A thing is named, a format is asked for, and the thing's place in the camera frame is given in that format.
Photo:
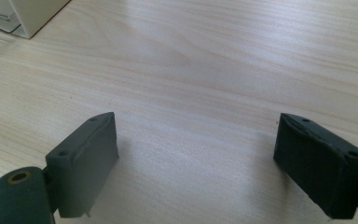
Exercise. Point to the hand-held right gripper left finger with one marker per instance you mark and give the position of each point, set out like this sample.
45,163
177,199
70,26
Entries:
84,165

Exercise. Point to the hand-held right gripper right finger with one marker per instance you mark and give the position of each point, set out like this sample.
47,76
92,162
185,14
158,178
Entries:
318,161

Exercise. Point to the white plastic container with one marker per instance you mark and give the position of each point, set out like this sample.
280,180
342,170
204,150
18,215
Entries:
18,15

